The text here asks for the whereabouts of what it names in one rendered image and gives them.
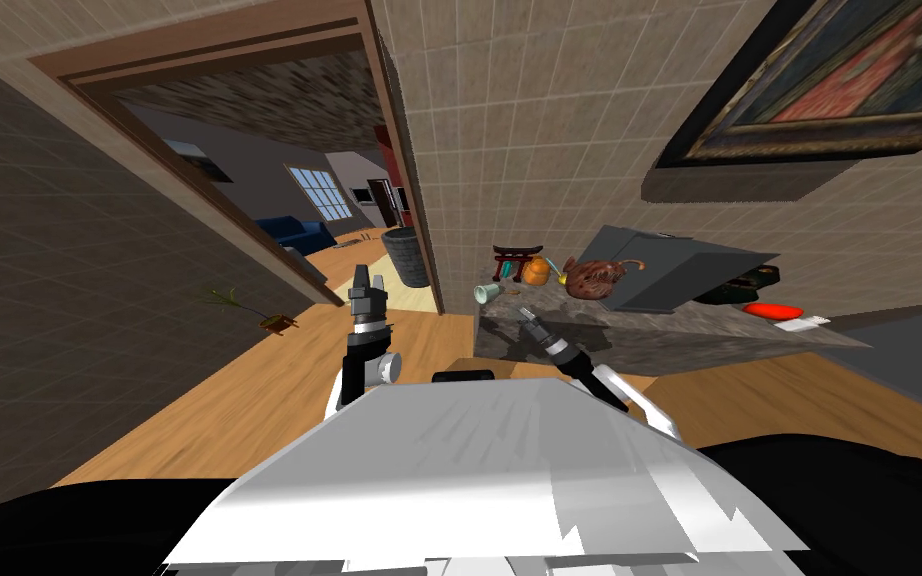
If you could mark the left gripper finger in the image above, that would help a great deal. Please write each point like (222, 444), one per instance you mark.
(378, 283)
(361, 279)

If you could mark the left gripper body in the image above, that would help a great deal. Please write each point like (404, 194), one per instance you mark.
(367, 305)

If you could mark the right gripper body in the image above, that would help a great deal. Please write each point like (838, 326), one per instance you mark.
(534, 325)

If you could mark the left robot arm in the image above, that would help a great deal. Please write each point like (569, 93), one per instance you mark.
(365, 356)

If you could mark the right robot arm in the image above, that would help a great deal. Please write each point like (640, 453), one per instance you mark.
(589, 372)

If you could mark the dark woven basket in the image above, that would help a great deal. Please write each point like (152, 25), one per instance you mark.
(406, 258)

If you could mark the orange jar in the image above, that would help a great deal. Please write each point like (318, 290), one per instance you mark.
(536, 272)

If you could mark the teal cup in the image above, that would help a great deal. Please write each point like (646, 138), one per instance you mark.
(486, 293)

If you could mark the brown anglerfish figurine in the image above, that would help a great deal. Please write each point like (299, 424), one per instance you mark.
(591, 280)

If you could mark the dark red torii stand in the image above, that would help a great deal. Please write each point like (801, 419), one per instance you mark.
(517, 253)

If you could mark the blue sofa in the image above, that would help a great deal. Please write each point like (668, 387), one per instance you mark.
(301, 234)

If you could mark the dark brown door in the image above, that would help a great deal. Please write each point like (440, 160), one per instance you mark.
(383, 204)

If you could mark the paned window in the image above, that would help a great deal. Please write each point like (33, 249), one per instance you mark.
(320, 193)

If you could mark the small potted plant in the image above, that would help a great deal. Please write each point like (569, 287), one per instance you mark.
(273, 322)

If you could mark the dark grey box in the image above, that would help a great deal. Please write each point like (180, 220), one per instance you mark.
(669, 268)

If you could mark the grey marble table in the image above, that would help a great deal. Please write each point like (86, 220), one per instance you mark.
(685, 342)

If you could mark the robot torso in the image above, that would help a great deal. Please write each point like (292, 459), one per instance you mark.
(469, 472)

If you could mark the red oval object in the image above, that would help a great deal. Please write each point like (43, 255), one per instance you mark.
(773, 310)

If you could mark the white paper sheet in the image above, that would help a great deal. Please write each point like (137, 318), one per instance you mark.
(802, 323)

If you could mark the small wall picture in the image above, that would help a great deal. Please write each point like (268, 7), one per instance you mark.
(201, 162)

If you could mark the dark framed wall painting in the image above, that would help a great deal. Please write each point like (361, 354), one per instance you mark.
(829, 80)

